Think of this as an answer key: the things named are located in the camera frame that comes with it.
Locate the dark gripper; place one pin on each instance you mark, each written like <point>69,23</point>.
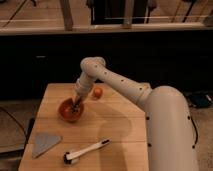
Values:
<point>78,100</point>

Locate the orange tomato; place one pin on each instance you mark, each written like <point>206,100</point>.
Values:
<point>97,92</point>

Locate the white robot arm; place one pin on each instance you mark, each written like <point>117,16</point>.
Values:
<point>169,128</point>

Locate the red bowl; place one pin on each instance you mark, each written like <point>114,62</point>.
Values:
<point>66,112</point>

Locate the grey triangular cloth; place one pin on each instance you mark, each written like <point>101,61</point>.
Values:
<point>44,142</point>

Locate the dark grape bunch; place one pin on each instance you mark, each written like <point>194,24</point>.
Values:
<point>75,109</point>

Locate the white dish brush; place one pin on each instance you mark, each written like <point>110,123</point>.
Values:
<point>69,157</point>

